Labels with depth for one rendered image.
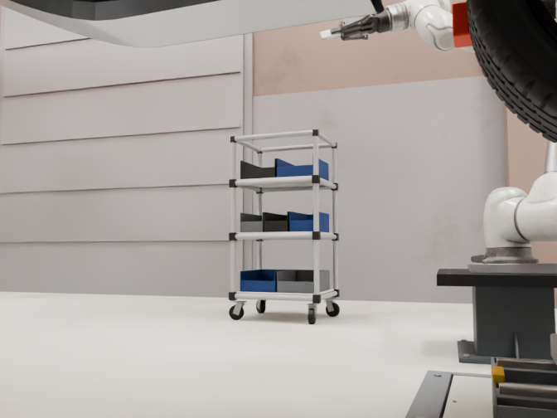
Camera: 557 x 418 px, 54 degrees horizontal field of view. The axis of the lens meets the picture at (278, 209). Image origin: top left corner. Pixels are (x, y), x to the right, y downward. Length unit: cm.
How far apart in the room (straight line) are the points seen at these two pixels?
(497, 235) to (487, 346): 39
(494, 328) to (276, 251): 247
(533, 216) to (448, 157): 216
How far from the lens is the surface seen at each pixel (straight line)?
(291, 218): 290
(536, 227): 198
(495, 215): 209
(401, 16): 198
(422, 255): 403
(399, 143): 411
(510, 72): 94
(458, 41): 124
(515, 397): 91
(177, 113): 465
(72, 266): 506
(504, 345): 205
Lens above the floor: 39
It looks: 4 degrees up
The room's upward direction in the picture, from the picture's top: straight up
